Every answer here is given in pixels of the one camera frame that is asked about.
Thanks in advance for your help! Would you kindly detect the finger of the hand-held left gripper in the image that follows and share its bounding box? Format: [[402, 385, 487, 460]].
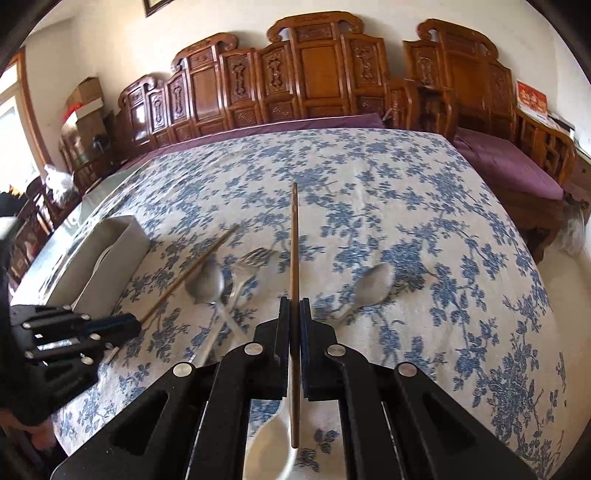
[[25, 338, 115, 366], [9, 304, 142, 348]]

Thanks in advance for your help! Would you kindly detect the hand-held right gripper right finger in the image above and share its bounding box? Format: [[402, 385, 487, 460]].
[[300, 298, 539, 480]]

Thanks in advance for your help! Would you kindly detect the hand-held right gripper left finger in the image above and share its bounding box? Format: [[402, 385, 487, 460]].
[[51, 296, 293, 480]]

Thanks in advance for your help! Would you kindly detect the grey metal tray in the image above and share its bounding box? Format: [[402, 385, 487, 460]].
[[34, 215, 151, 315]]

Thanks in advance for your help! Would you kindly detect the metal fork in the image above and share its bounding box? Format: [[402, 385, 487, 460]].
[[187, 248, 279, 365]]

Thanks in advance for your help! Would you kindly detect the metal spoon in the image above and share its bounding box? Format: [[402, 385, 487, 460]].
[[185, 256, 250, 342], [330, 262, 396, 328]]

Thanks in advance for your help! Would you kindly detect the brown wooden chopstick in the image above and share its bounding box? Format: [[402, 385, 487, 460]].
[[289, 182, 301, 449], [105, 224, 239, 362]]

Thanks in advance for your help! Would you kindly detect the white ceramic spoon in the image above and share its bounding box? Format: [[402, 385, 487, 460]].
[[243, 398, 301, 480]]

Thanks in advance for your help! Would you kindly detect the dark wooden chair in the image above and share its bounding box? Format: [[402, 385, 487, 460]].
[[0, 203, 47, 287], [25, 178, 63, 227]]

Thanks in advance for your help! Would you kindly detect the blue floral tablecloth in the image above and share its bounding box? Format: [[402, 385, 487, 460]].
[[51, 129, 568, 480]]

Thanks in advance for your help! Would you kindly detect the white plastic bag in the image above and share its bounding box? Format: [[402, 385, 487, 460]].
[[44, 164, 77, 204]]

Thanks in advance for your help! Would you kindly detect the dark display cabinet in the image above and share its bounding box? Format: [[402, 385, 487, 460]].
[[59, 111, 121, 185]]

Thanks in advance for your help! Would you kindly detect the purple sofa cushion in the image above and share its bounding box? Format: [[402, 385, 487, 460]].
[[124, 113, 386, 162]]

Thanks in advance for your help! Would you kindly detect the white flat box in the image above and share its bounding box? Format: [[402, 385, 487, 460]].
[[60, 99, 105, 123]]

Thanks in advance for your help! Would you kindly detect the wooden framed window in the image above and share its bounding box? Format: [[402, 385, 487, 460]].
[[0, 48, 47, 185]]

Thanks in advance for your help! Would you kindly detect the brown cardboard box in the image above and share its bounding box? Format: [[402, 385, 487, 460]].
[[66, 78, 103, 109]]

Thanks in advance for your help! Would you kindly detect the carved wooden sofa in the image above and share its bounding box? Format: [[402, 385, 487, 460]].
[[113, 16, 419, 153]]

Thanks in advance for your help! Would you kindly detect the purple armchair cushion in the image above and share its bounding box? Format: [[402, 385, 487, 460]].
[[452, 127, 565, 201]]

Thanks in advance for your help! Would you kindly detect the grey mop head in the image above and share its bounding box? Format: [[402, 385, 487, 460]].
[[554, 203, 587, 257]]

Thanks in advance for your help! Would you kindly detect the carved wooden armchair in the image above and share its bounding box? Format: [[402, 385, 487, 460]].
[[402, 18, 578, 259]]

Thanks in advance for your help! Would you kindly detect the wooden side table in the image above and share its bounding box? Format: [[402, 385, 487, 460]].
[[566, 152, 591, 204]]

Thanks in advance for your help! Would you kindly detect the red desk calendar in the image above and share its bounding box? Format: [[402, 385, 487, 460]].
[[516, 80, 548, 116]]

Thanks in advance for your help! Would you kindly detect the framed floral painting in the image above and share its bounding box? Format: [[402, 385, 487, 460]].
[[143, 0, 181, 18]]

